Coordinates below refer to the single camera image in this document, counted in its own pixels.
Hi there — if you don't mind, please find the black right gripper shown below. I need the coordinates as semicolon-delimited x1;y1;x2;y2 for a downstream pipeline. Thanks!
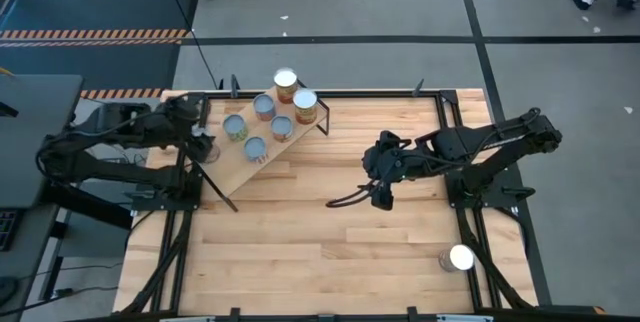
362;129;420;212

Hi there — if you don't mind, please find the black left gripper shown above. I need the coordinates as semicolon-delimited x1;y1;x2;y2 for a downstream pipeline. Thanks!
165;94;219;164

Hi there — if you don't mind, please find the grey translucent can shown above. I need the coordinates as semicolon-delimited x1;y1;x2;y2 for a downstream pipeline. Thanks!
201;134;222;165

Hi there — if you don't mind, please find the green dotted strawberry can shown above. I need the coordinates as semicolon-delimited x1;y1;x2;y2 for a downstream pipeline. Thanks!
221;112;250;144

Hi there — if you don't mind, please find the blue can with red print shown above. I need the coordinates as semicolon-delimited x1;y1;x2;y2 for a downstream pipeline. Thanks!
242;135;269;166

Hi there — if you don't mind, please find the colourful small box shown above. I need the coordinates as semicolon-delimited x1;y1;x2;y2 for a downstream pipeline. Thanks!
251;92;278;123

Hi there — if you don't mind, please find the orange can with green band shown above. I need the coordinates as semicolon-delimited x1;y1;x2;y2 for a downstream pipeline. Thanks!
269;114;296;144

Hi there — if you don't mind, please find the orange corn can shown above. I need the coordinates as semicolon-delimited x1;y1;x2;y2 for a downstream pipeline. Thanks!
292;87;320;126
272;67;300;106

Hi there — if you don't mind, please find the black metal shelf leg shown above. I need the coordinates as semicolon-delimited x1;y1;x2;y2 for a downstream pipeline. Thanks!
189;154;240;214
298;79;333;138

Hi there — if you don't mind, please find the silver-topped can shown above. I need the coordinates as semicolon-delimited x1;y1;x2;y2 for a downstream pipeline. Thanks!
438;243;476;274

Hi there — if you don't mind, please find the black hazard striped floor mat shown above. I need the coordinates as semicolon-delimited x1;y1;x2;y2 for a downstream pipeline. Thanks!
0;0;201;100

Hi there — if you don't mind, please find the grey desk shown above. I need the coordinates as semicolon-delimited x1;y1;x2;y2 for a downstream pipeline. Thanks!
0;73;85;210

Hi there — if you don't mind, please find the black keyboard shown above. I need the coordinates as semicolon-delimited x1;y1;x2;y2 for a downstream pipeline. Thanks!
0;208;19;253

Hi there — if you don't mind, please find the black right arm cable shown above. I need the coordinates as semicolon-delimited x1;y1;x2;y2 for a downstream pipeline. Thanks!
325;180;385;210

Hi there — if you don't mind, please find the black floor cable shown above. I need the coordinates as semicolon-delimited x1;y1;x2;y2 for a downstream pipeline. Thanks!
158;0;222;90

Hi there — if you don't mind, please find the black table frame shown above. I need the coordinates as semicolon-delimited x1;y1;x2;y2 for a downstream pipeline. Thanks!
112;74;557;322

